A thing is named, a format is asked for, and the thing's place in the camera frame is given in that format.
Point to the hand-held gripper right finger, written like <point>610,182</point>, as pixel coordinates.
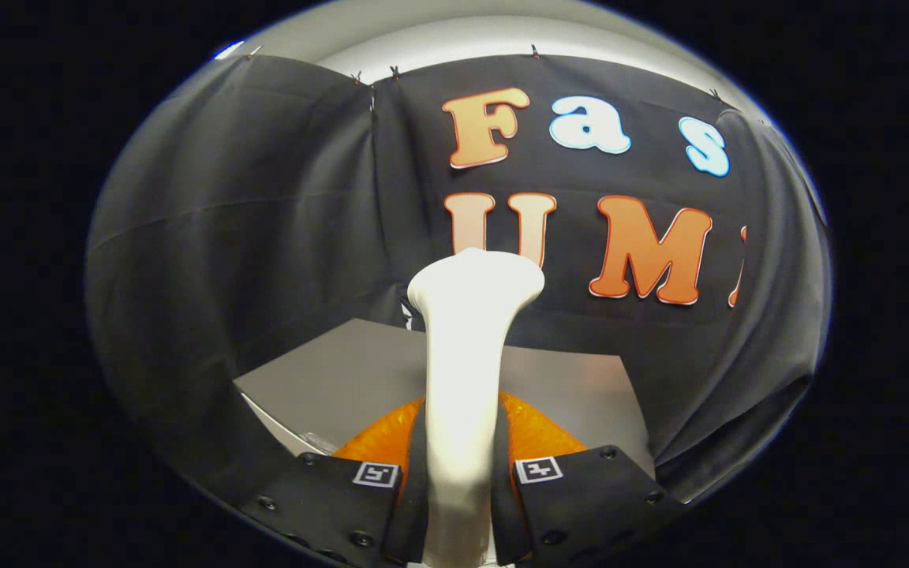
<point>502,489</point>

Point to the grey drawer cabinet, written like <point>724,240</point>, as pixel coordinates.
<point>344,371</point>

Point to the white garment steamer head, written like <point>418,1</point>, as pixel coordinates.
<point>462,355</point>

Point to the black backdrop cloth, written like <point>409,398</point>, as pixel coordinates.
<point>265,197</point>

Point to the small ceiling light panel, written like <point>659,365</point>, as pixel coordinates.
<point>227,50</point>

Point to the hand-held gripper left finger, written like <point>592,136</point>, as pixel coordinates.
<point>415,489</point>

